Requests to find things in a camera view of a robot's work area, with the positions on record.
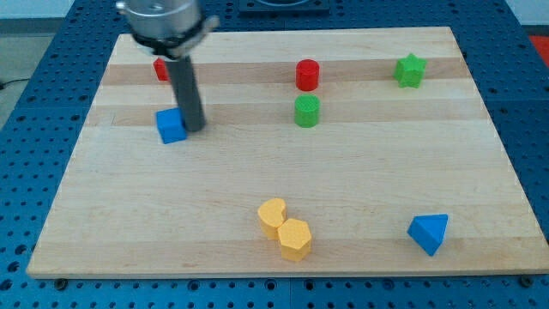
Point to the blue triangular prism block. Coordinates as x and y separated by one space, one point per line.
428 231

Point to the yellow heart block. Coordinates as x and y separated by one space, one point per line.
271 215

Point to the yellow hexagon block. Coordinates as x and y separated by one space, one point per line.
295 239

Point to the blue cube block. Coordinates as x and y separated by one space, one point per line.
170 125

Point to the light wooden board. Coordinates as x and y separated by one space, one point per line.
129 206

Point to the red star block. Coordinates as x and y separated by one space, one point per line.
161 70

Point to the green star block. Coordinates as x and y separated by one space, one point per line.
409 71

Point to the red cylinder block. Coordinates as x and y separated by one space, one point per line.
307 74

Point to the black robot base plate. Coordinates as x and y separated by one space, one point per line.
283 6

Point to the green cylinder block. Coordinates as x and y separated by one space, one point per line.
307 110

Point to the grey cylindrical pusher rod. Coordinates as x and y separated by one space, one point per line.
185 89

